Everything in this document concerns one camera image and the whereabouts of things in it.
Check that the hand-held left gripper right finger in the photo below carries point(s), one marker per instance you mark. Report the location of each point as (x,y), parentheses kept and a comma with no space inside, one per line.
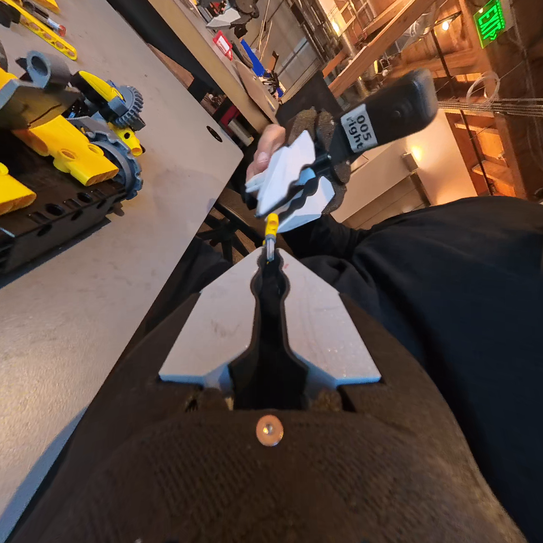
(326,331)

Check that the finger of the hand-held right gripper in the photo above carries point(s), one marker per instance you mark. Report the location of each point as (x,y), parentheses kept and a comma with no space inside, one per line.
(284,169)
(314,203)

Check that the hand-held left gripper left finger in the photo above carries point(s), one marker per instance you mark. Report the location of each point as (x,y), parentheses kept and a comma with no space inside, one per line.
(212,331)

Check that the yellow toy connector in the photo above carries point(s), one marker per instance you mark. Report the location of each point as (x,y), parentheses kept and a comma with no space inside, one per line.
(271,225)

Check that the grey toy axle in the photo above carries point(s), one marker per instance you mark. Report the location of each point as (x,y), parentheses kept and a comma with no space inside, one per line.
(270,250)

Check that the person's right forearm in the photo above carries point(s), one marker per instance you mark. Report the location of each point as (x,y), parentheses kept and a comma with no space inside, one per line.
(322,237)

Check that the person's right hand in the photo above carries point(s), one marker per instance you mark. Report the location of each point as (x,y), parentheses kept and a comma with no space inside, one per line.
(265,144)

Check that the black office chair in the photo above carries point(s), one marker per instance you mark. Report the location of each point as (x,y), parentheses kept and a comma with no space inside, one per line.
(229,225)

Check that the green exit sign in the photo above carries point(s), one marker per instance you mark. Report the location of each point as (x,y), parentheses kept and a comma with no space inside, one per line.
(490,23)

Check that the person's dark clothing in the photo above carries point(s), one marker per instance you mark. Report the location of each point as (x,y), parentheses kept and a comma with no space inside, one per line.
(445,297)

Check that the small red box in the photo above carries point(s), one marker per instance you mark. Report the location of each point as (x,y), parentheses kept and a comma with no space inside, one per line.
(222,44)

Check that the grey table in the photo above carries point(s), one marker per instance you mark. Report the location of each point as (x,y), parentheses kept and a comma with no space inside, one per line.
(203,42)

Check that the idle black grey gripper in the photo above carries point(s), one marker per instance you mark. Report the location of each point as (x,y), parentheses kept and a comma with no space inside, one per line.
(233,15)

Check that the toy wheel gear subassembly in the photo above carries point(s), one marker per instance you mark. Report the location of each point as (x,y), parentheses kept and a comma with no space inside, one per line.
(127,106)

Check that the yellow toy vehicle model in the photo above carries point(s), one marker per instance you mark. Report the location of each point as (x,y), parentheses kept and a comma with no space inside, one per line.
(63,148)

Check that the pile of loose toy pieces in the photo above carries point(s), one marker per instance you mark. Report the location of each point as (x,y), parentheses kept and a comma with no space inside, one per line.
(46,29)

